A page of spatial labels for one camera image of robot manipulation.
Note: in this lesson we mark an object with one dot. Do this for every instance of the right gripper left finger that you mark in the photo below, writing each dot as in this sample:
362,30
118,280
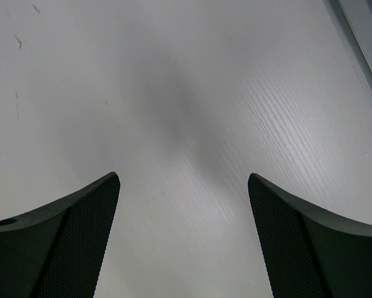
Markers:
57,250

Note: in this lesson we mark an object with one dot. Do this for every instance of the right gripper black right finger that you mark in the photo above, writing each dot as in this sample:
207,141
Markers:
309,251

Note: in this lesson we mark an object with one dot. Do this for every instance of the right side aluminium rail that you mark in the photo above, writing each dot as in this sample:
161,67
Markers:
354,19

